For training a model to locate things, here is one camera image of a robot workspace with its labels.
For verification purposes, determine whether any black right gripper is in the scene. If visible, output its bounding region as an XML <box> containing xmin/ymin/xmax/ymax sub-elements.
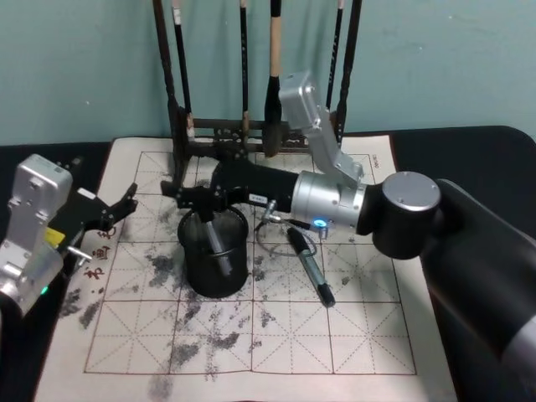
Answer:
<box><xmin>175</xmin><ymin>148</ymin><xmax>301</xmax><ymax>223</ymax></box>

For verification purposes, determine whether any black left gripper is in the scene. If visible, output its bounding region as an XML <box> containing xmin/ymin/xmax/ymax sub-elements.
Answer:
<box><xmin>49</xmin><ymin>157</ymin><xmax>140</xmax><ymax>257</ymax></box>

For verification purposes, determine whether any dark wooden brush rack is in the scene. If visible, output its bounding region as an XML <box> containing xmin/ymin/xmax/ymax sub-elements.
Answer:
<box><xmin>151</xmin><ymin>0</ymin><xmax>364</xmax><ymax>188</ymax></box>

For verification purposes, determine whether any black mesh pen holder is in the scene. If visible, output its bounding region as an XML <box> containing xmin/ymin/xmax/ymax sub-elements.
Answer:
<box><xmin>177</xmin><ymin>208</ymin><xmax>249</xmax><ymax>299</ymax></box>

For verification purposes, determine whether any thin black calligraphy brush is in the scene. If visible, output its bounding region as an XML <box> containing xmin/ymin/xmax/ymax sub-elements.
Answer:
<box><xmin>325</xmin><ymin>0</ymin><xmax>347</xmax><ymax>112</ymax></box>
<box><xmin>238</xmin><ymin>0</ymin><xmax>252</xmax><ymax>131</ymax></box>

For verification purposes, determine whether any black brush with white tip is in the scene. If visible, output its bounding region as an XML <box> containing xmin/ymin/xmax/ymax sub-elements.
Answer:
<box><xmin>170</xmin><ymin>0</ymin><xmax>197</xmax><ymax>140</ymax></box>

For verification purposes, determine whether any black and grey marker pen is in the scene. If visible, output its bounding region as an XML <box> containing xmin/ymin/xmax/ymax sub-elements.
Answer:
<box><xmin>286</xmin><ymin>227</ymin><xmax>337</xmax><ymax>310</ymax></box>

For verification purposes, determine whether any cream gridded calligraphy mat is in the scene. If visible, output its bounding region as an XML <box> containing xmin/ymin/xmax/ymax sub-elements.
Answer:
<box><xmin>33</xmin><ymin>133</ymin><xmax>457</xmax><ymax>402</ymax></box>

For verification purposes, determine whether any black table cloth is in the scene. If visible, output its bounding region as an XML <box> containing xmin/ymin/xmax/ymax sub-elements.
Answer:
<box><xmin>0</xmin><ymin>125</ymin><xmax>536</xmax><ymax>402</ymax></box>

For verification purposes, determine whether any thin dark gripper cable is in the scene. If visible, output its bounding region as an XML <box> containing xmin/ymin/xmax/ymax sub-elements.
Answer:
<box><xmin>254</xmin><ymin>199</ymin><xmax>332</xmax><ymax>259</ymax></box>

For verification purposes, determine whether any large wooden-handled calligraphy brush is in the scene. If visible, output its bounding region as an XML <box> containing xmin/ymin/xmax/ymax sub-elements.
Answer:
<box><xmin>263</xmin><ymin>0</ymin><xmax>285</xmax><ymax>158</ymax></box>

